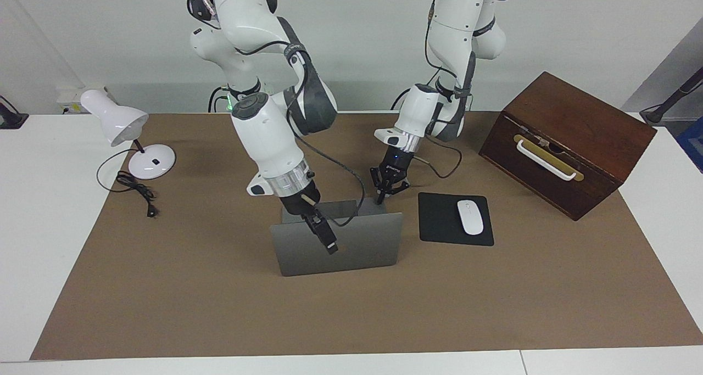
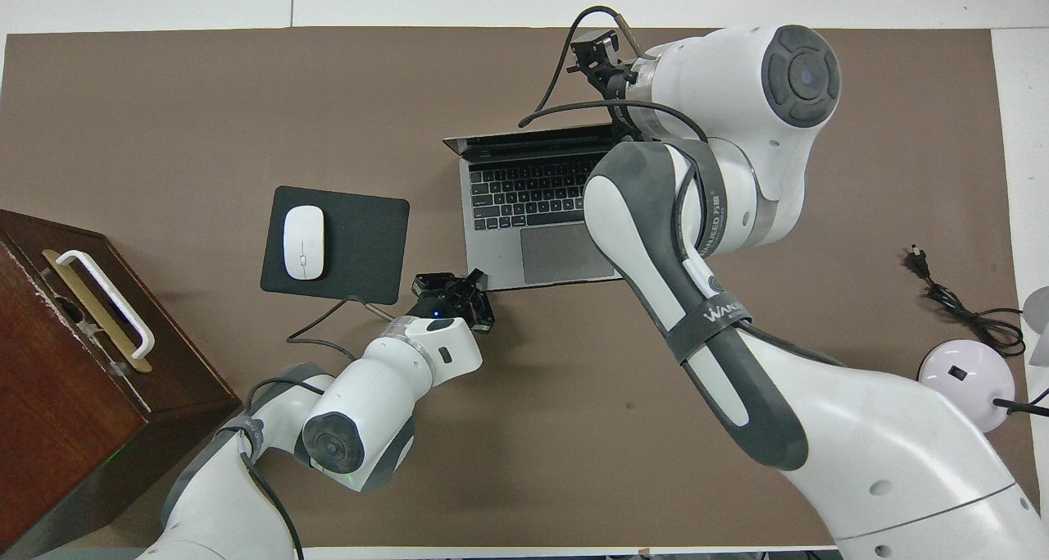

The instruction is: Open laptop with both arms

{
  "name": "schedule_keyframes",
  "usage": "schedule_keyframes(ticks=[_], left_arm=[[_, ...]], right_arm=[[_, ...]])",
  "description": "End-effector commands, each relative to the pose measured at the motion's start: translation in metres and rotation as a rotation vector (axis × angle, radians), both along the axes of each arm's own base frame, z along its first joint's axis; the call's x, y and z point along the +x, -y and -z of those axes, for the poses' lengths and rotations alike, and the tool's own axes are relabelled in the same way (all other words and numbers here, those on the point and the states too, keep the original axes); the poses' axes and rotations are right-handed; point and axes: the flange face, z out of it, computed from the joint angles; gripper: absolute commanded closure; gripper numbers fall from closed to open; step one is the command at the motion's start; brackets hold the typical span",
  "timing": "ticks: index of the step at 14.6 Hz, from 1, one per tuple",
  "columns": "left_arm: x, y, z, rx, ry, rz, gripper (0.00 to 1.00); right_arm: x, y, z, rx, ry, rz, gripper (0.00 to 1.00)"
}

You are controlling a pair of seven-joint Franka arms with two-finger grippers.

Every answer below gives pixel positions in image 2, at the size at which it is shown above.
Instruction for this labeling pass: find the white box handle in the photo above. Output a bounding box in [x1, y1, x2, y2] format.
[56, 250, 156, 360]

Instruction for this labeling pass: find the grey Apple laptop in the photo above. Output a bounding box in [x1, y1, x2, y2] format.
[443, 121, 625, 292]

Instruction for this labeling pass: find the dark brown wooden box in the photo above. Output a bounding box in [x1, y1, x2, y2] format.
[0, 209, 241, 559]

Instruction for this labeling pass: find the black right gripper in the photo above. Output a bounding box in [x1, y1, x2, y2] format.
[567, 32, 637, 102]

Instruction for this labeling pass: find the white computer mouse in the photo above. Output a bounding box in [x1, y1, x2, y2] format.
[283, 205, 326, 281]

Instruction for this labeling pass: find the black mouse pad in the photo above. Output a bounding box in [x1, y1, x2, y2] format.
[260, 185, 411, 306]

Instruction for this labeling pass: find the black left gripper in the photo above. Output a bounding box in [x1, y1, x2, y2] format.
[410, 270, 495, 332]

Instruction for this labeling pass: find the white desk lamp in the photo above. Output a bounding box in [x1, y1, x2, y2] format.
[918, 288, 1049, 435]

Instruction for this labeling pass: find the black lamp power cable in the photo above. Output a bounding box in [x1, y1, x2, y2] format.
[908, 247, 1027, 357]

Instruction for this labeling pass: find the brown table mat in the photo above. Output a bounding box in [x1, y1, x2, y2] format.
[0, 27, 1043, 549]

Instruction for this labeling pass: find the brass handle plate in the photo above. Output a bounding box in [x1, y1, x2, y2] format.
[43, 248, 153, 374]

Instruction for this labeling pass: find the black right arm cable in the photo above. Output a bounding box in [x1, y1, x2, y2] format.
[518, 5, 722, 266]

